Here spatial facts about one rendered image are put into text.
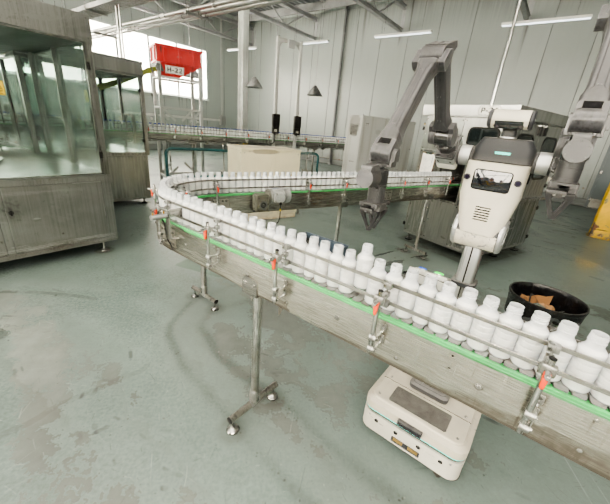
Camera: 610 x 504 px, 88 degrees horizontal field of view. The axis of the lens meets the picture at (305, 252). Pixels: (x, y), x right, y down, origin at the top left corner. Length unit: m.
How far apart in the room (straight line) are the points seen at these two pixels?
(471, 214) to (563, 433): 0.86
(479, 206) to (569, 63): 11.73
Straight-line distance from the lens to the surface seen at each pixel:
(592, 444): 1.17
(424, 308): 1.10
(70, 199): 4.08
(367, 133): 7.29
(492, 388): 1.13
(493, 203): 1.56
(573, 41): 13.31
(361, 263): 1.13
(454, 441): 1.87
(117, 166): 6.26
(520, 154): 1.62
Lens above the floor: 1.57
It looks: 22 degrees down
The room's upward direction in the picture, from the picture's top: 5 degrees clockwise
